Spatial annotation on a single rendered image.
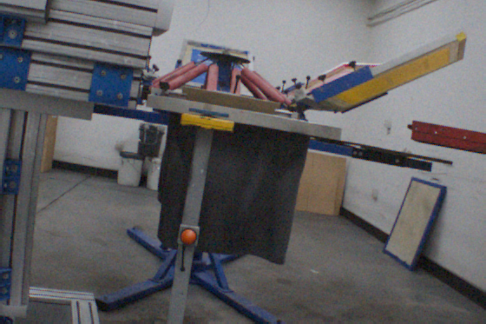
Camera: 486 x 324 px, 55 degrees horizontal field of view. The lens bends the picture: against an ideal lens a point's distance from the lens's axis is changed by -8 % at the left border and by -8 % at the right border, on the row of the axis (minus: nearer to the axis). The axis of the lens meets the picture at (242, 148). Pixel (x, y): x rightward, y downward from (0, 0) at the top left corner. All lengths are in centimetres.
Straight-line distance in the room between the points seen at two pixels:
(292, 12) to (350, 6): 79
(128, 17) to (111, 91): 16
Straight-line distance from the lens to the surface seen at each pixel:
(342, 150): 263
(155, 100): 146
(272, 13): 640
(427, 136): 238
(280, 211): 161
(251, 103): 207
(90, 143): 630
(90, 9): 108
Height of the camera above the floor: 96
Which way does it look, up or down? 3 degrees down
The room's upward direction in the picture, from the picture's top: 10 degrees clockwise
